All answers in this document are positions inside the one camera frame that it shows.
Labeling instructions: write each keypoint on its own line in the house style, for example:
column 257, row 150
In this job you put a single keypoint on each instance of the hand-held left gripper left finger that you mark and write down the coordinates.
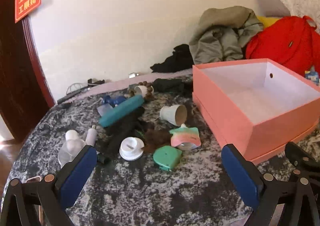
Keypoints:
column 77, row 174

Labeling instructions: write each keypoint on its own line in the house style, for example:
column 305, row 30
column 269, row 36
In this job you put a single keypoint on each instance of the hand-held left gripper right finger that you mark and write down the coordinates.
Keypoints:
column 242, row 177

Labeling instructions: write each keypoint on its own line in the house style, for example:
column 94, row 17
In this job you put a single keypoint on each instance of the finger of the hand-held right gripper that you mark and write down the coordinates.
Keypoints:
column 300, row 157

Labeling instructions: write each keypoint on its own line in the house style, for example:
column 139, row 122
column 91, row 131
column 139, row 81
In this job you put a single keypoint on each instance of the small black bottle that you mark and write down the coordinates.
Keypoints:
column 103, row 158

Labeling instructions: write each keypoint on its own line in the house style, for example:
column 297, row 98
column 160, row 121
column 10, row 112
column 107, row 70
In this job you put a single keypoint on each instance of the pink cardboard box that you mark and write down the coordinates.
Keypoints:
column 225, row 106

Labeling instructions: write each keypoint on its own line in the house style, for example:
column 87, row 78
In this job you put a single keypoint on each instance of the brown hair net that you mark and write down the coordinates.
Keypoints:
column 157, row 139

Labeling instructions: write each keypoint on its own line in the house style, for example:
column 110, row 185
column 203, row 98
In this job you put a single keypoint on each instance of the grey mottled fabric desktop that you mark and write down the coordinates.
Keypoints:
column 150, row 191

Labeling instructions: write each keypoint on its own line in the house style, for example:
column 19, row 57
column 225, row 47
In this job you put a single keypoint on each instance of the clear plastic bottle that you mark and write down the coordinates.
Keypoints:
column 70, row 147

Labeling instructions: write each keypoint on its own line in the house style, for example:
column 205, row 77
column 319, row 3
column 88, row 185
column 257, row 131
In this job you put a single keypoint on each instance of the small white bottle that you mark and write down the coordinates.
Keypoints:
column 91, row 136

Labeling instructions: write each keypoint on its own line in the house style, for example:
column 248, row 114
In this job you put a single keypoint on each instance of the pink-cased phone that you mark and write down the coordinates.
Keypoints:
column 33, row 179

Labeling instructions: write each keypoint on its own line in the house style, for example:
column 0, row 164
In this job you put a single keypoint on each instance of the white round lid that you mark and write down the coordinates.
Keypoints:
column 130, row 149

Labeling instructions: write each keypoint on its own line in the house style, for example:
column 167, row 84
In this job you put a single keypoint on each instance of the black knit gloves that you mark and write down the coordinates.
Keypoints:
column 122, row 133

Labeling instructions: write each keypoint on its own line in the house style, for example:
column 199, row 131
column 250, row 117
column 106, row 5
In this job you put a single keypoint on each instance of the clear plastic box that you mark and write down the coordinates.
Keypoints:
column 103, row 110

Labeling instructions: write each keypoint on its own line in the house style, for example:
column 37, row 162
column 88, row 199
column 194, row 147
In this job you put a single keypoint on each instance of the rainbow star-shaped toy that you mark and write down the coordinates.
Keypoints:
column 185, row 136

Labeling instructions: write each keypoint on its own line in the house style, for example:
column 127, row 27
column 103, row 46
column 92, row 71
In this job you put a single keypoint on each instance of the teal glasses case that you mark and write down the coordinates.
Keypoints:
column 120, row 112

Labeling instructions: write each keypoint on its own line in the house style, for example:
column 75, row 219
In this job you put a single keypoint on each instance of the green tape measure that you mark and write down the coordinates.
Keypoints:
column 167, row 157

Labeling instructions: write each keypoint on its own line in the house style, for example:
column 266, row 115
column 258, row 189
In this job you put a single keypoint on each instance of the black stick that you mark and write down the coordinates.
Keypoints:
column 68, row 97

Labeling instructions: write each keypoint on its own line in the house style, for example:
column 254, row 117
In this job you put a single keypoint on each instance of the blue figurine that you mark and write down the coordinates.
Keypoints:
column 113, row 100

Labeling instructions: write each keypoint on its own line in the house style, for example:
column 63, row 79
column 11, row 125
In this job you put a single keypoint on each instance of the blue printed packet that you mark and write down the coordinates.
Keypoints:
column 312, row 74

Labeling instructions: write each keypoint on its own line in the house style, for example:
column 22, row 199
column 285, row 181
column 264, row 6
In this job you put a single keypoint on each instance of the black clip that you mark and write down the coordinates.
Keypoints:
column 96, row 81

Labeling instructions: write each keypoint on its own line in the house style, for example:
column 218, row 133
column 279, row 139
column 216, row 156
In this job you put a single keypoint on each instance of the white paper cup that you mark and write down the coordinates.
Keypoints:
column 170, row 113

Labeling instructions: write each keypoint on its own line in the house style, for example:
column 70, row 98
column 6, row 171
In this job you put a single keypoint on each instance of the white tape roll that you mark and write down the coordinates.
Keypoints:
column 140, row 90

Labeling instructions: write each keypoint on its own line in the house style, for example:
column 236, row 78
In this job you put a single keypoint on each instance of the red bag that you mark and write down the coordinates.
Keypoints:
column 280, row 40

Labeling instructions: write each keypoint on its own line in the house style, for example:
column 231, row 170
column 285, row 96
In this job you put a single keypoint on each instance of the dark folded sock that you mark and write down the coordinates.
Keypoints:
column 167, row 84

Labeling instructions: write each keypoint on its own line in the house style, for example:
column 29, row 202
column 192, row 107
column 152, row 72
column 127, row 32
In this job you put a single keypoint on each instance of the black crumpled cloth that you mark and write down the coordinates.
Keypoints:
column 175, row 60

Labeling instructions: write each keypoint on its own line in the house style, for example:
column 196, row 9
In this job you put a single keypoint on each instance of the yellow cloth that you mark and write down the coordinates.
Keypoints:
column 267, row 20

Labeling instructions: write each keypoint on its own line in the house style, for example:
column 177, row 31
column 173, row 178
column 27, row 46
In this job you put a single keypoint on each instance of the grey jacket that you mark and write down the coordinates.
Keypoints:
column 220, row 35

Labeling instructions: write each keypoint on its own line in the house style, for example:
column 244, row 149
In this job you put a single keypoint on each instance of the dark red wooden door frame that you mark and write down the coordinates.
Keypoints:
column 17, row 78

